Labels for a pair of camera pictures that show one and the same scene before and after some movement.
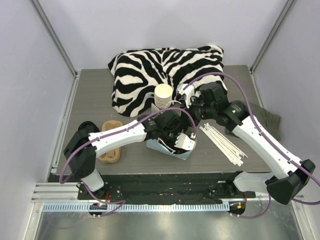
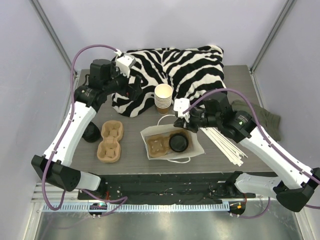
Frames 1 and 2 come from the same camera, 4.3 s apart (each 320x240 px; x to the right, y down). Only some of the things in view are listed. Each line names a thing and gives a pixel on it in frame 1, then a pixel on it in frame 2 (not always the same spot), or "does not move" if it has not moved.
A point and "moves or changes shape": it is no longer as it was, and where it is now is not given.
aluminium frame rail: x=56 y=192 does not move
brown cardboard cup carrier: x=113 y=155 does not move
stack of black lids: x=88 y=127 does not move
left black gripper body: x=172 y=141 -> x=132 y=87
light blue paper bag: x=154 y=144 moves or changes shape
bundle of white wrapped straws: x=234 y=154 does not move
